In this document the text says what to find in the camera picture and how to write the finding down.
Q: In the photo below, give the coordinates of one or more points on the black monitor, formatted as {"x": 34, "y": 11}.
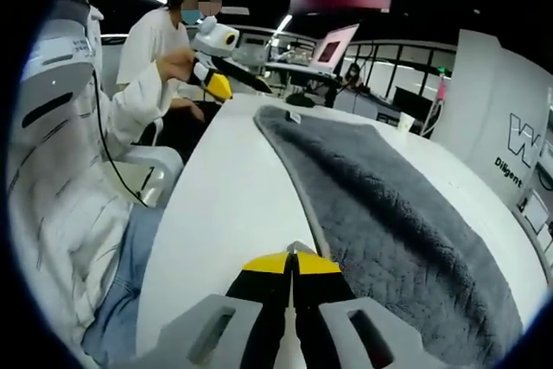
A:
{"x": 412, "y": 103}

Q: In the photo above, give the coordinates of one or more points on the person's left hand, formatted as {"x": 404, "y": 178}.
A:
{"x": 179, "y": 67}

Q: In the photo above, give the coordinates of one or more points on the grey towel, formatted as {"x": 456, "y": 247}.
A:
{"x": 389, "y": 213}

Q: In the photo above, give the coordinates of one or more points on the white chair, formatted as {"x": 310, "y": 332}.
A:
{"x": 160, "y": 161}

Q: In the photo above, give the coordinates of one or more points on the pink hanging item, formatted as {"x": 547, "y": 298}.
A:
{"x": 441, "y": 86}

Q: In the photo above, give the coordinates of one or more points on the person in white sleeve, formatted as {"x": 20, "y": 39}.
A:
{"x": 56, "y": 213}

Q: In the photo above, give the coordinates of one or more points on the white paper cup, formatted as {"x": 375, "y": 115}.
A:
{"x": 405, "y": 122}

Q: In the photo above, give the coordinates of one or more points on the white chest device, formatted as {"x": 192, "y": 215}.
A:
{"x": 56, "y": 75}

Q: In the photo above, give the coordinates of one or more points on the person's blue jeans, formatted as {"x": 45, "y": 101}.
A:
{"x": 125, "y": 265}

